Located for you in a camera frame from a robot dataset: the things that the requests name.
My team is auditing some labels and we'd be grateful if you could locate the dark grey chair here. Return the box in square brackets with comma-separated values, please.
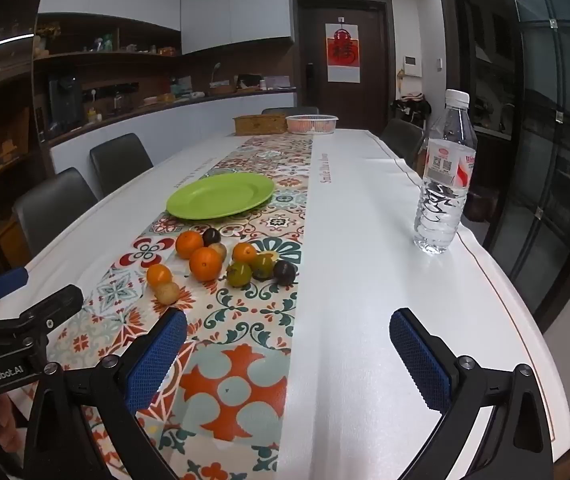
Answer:
[13, 167, 98, 256]
[381, 120, 425, 166]
[261, 106, 320, 117]
[90, 133, 154, 198]

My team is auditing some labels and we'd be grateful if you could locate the glass sliding door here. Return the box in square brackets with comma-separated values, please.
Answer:
[438, 0, 570, 331]

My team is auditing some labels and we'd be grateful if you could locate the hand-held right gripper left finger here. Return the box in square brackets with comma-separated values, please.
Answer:
[22, 307, 188, 480]

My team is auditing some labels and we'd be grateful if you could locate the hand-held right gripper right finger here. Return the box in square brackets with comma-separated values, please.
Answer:
[389, 307, 553, 480]

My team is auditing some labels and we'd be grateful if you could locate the white upper cabinet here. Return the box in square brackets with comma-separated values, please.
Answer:
[39, 0, 293, 56]

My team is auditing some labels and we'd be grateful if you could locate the dark wooden door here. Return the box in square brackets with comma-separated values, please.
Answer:
[292, 0, 395, 133]

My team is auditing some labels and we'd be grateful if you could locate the green plate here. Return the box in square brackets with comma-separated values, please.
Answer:
[166, 173, 276, 221]

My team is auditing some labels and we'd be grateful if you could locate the wooden wall shelf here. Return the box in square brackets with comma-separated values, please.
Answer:
[32, 12, 183, 61]

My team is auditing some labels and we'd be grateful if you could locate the large orange tangerine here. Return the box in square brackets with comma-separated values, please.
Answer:
[189, 247, 224, 282]
[175, 230, 205, 260]

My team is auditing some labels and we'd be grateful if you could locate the patterned table runner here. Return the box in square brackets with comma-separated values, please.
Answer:
[47, 135, 314, 480]

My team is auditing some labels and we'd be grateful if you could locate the person's left hand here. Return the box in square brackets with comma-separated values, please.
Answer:
[0, 392, 33, 456]

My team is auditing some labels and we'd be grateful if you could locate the green plum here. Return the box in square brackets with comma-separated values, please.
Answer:
[251, 253, 276, 281]
[227, 261, 253, 288]

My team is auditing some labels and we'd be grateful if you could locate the dark bag with cloth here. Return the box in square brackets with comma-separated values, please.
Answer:
[392, 92, 432, 122]

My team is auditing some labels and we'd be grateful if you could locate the clear plastic water bottle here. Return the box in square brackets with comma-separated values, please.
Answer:
[413, 89, 478, 256]

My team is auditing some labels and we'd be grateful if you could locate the wooden box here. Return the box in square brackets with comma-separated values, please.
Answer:
[233, 114, 287, 136]

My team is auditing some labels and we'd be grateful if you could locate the red and white door poster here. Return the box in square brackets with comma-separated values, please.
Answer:
[326, 23, 362, 82]

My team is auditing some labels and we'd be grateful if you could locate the white counter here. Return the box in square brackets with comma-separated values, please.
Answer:
[47, 87, 298, 161]

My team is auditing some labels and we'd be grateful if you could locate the small orange tangerine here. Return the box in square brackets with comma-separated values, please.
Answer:
[232, 242, 259, 266]
[146, 264, 173, 287]

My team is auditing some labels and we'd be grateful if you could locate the black coffee machine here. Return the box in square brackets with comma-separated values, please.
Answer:
[47, 74, 83, 133]

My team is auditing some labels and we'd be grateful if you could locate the pink plastic basket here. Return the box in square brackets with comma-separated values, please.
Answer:
[285, 114, 340, 136]

